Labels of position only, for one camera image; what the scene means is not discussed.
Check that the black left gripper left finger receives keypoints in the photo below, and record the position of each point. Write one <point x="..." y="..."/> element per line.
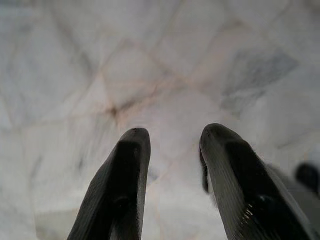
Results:
<point x="117" y="190"/>

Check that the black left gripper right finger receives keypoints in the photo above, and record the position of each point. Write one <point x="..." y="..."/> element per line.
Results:
<point x="245" y="190"/>

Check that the black robot foot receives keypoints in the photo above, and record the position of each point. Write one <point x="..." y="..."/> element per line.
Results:
<point x="308" y="176"/>

